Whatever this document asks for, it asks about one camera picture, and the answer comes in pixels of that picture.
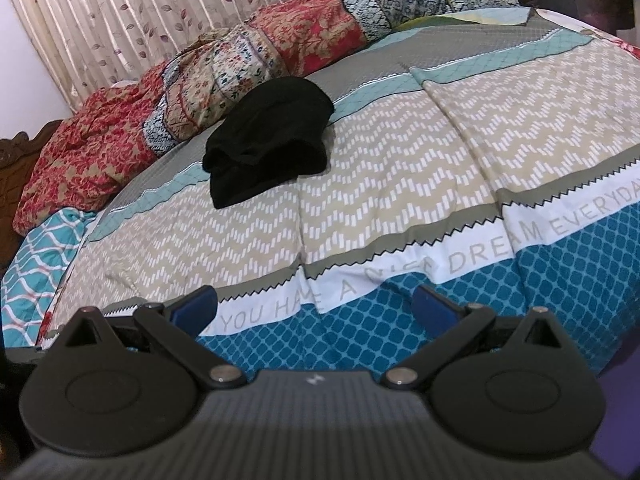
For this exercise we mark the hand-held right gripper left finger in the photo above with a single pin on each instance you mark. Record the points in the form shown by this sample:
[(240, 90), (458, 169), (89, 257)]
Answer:
[(196, 310)]

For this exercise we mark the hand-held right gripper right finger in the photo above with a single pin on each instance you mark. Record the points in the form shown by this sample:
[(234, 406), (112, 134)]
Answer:
[(434, 310)]

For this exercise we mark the black pants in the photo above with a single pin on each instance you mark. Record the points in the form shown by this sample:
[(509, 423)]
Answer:
[(270, 135)]

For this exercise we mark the teal and beige patterned bedspread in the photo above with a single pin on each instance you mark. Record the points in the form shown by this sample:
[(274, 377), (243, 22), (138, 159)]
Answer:
[(400, 160)]

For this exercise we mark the teal lattice print pillow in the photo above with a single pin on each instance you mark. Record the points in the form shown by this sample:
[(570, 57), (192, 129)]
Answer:
[(35, 260)]

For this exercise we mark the red floral patchwork quilt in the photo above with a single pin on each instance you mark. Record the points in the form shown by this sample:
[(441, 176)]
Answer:
[(100, 150)]

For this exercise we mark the purple cloth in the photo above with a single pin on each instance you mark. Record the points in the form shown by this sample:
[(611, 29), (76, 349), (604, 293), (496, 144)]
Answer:
[(620, 410)]

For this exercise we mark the carved wooden headboard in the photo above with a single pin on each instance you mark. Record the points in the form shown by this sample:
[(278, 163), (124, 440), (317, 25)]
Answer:
[(15, 170)]

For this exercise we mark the beige leaf print curtain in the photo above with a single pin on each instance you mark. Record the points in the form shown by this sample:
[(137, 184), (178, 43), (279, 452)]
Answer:
[(125, 10)]

